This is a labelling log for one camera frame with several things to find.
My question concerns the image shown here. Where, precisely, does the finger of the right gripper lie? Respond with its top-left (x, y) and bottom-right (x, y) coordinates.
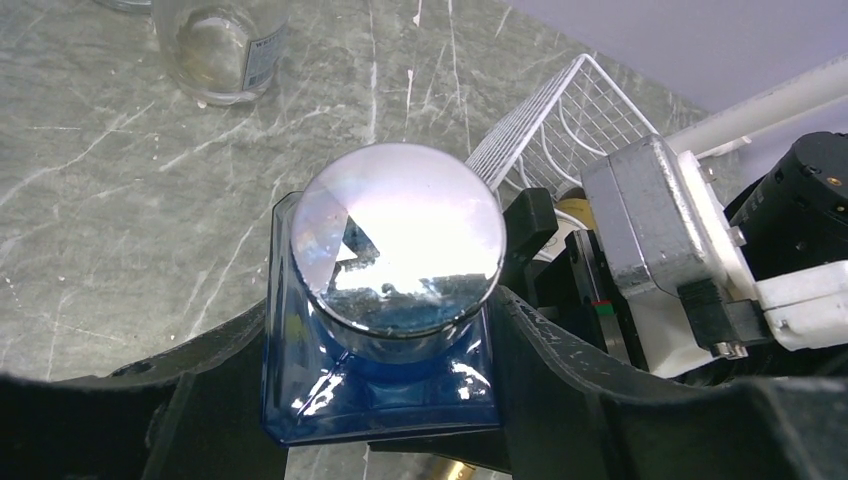
top-left (501, 188), bottom-right (558, 305)

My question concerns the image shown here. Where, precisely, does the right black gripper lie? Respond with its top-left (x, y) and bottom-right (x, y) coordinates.
top-left (725, 131), bottom-right (847, 279)

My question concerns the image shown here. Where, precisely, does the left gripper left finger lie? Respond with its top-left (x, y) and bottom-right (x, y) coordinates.
top-left (1, 304), bottom-right (288, 479)

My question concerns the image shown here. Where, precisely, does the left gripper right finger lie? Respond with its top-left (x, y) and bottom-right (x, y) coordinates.
top-left (490, 288), bottom-right (847, 479)

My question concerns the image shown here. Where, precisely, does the dark bottle with gold foil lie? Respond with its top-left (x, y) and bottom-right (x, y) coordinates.
top-left (419, 456), bottom-right (476, 480)

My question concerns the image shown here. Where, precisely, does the blue plastic bottle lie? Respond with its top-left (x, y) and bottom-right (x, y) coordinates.
top-left (261, 143), bottom-right (507, 447)

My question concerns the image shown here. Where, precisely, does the clear bottle with orange label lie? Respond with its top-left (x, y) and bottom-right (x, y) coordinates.
top-left (151, 0), bottom-right (290, 106)

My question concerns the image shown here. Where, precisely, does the white pvc pipe frame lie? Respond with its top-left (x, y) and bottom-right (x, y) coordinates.
top-left (666, 54), bottom-right (847, 159)

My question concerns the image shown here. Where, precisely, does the white wire wine rack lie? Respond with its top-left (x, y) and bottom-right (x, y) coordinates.
top-left (466, 54), bottom-right (657, 199)

